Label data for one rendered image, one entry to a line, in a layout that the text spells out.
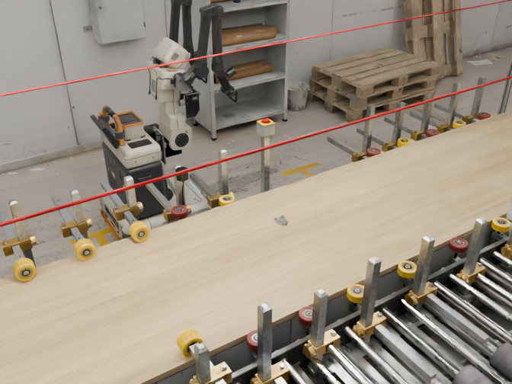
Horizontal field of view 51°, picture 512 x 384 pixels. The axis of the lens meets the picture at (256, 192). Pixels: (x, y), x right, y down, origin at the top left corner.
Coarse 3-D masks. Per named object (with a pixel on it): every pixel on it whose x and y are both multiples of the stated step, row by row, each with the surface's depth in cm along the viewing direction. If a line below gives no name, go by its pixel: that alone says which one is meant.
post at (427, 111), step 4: (428, 96) 341; (432, 96) 341; (424, 104) 345; (428, 104) 343; (424, 108) 346; (428, 108) 344; (424, 112) 347; (428, 112) 346; (424, 116) 348; (428, 116) 348; (424, 120) 349; (428, 120) 350; (424, 124) 350; (428, 124) 352; (424, 128) 351
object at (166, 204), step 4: (148, 184) 296; (152, 184) 296; (148, 188) 297; (152, 188) 293; (156, 188) 293; (152, 192) 291; (156, 192) 289; (160, 192) 289; (156, 196) 287; (160, 196) 286; (160, 200) 284; (164, 200) 282; (164, 204) 280; (168, 204) 279; (176, 220) 270
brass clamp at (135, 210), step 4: (124, 204) 259; (140, 204) 259; (120, 208) 256; (124, 208) 256; (128, 208) 256; (132, 208) 256; (136, 208) 258; (140, 208) 259; (116, 212) 253; (120, 212) 254; (132, 212) 257; (136, 212) 259; (116, 216) 254; (120, 216) 255
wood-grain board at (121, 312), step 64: (320, 192) 281; (384, 192) 281; (448, 192) 281; (128, 256) 236; (192, 256) 236; (256, 256) 236; (320, 256) 236; (384, 256) 235; (0, 320) 203; (64, 320) 203; (128, 320) 203; (192, 320) 203; (256, 320) 203
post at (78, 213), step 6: (72, 192) 238; (78, 192) 239; (72, 198) 238; (78, 198) 240; (78, 204) 241; (78, 210) 243; (78, 216) 244; (84, 216) 246; (78, 222) 245; (84, 234) 250
